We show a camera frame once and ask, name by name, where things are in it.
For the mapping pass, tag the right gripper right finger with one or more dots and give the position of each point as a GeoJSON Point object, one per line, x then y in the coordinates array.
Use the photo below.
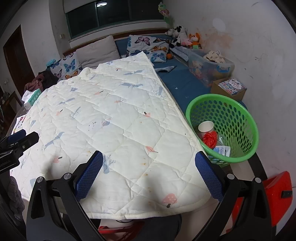
{"type": "Point", "coordinates": [217, 181]}

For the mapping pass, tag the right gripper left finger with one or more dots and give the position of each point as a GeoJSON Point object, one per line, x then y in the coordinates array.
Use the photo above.
{"type": "Point", "coordinates": [81, 180]}

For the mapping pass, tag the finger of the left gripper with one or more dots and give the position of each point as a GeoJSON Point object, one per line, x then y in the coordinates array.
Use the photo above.
{"type": "Point", "coordinates": [10, 140]}
{"type": "Point", "coordinates": [23, 144]}

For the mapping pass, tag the green plastic trash basket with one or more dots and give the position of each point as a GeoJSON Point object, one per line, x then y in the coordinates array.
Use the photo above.
{"type": "Point", "coordinates": [233, 123]}

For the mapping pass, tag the white milk carton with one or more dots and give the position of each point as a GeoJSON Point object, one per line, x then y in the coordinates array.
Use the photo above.
{"type": "Point", "coordinates": [222, 150]}

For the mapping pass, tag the grey knit glove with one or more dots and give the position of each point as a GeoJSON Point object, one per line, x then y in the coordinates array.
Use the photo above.
{"type": "Point", "coordinates": [12, 200]}

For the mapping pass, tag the green tissue pack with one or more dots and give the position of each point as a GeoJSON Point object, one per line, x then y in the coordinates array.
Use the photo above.
{"type": "Point", "coordinates": [34, 97]}

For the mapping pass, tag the red plastic stool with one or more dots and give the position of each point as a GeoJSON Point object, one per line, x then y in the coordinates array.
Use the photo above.
{"type": "Point", "coordinates": [259, 206]}

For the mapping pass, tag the white paper cup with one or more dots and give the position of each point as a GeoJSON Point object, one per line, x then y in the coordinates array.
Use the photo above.
{"type": "Point", "coordinates": [204, 128]}

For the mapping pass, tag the white quilted blanket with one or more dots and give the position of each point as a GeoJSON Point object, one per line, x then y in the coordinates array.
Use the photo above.
{"type": "Point", "coordinates": [122, 109]}

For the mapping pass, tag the dark wooden door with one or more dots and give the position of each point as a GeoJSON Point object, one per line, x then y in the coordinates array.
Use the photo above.
{"type": "Point", "coordinates": [17, 61]}

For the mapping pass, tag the cardboard box with books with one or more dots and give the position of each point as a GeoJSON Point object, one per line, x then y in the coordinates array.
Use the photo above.
{"type": "Point", "coordinates": [229, 87]}

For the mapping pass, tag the blue mattress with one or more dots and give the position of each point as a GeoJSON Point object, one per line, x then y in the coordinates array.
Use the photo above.
{"type": "Point", "coordinates": [181, 83]}

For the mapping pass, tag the beige pillow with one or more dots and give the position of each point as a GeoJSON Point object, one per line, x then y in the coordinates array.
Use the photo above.
{"type": "Point", "coordinates": [101, 51]}

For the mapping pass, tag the clear plastic storage bin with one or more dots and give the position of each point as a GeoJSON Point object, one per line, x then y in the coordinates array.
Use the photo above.
{"type": "Point", "coordinates": [208, 71]}

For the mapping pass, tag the butterfly print pillow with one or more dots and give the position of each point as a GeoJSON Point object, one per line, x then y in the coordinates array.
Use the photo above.
{"type": "Point", "coordinates": [156, 49]}

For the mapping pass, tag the orange fox plush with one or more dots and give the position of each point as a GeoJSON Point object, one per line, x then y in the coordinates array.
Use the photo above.
{"type": "Point", "coordinates": [195, 41]}

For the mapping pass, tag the black white cow plush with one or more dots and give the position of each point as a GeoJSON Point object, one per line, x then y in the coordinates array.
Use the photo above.
{"type": "Point", "coordinates": [178, 35]}

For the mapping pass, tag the dark window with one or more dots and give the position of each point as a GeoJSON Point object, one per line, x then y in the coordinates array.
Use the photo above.
{"type": "Point", "coordinates": [85, 16]}

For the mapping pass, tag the colourful wall hanging toy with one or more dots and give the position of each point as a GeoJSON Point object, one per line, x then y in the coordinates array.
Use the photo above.
{"type": "Point", "coordinates": [165, 13]}

